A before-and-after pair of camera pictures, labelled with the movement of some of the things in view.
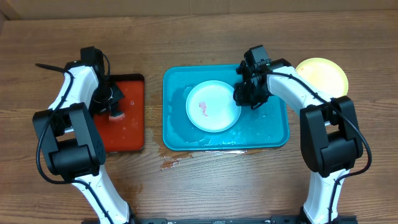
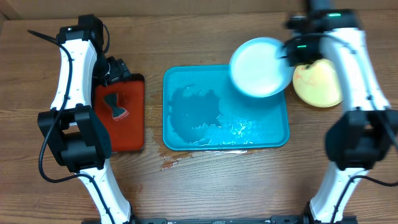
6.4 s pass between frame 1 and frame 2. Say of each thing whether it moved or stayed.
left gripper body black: moved
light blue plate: moved
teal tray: stayed
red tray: stayed
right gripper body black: moved
